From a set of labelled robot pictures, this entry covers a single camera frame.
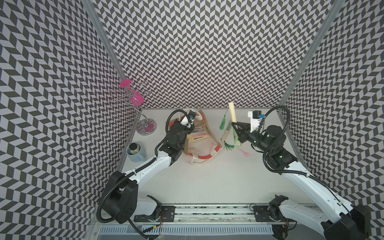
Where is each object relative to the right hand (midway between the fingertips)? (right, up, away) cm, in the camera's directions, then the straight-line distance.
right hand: (232, 125), depth 70 cm
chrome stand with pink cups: (-53, +18, +14) cm, 58 cm away
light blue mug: (-52, -16, +15) cm, 57 cm away
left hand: (-23, +6, +9) cm, 26 cm away
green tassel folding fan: (+2, -14, +29) cm, 32 cm away
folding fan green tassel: (0, +3, -3) cm, 5 cm away
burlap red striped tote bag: (-14, -13, +23) cm, 30 cm away
